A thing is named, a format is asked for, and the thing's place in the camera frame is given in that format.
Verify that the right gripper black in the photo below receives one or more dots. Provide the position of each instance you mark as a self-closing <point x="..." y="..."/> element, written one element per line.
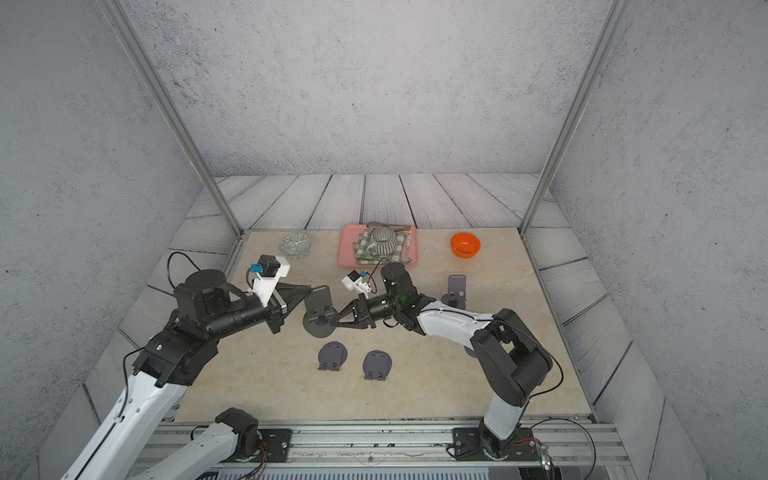
<point x="362" y="311"/>

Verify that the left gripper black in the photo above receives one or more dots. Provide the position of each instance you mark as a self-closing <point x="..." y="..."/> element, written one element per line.
<point x="293" y="294"/>

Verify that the dark phone stand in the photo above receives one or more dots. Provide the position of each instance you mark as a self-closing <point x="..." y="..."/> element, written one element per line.
<point x="320" y="316"/>

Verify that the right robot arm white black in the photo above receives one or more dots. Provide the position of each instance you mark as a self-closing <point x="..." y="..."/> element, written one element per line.
<point x="513" y="361"/>

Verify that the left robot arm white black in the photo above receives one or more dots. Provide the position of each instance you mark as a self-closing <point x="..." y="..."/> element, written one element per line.
<point x="209" y="310"/>

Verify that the green patterned dish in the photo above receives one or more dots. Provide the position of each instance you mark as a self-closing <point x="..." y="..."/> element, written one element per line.
<point x="295" y="245"/>

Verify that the green checkered cloth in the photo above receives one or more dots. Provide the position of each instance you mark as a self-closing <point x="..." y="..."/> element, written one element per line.
<point x="364" y="258"/>

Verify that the metal spoon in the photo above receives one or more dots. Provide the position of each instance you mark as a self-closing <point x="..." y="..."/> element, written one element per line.
<point x="405" y="254"/>

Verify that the pink tray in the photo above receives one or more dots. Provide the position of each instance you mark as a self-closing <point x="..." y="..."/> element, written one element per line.
<point x="349" y="235"/>

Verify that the striped ceramic cup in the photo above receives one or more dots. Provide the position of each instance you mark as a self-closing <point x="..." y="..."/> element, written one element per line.
<point x="383" y="242"/>

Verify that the brown wooden spoon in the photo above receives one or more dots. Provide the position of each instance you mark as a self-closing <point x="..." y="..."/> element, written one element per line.
<point x="394" y="227"/>

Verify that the orange bowl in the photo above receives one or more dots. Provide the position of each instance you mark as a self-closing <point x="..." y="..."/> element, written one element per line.
<point x="465" y="245"/>

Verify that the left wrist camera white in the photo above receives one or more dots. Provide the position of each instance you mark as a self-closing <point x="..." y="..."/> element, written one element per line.
<point x="264" y="276"/>

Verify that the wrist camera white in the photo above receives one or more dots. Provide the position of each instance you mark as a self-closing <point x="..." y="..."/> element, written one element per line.
<point x="264" y="276"/>
<point x="358" y="282"/>

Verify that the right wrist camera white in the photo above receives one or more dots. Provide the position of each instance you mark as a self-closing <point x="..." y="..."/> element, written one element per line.
<point x="358" y="282"/>

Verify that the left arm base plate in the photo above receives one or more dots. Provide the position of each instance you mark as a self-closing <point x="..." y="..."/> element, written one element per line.
<point x="269" y="445"/>

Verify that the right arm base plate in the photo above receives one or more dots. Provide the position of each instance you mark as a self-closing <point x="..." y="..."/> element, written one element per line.
<point x="468" y="444"/>

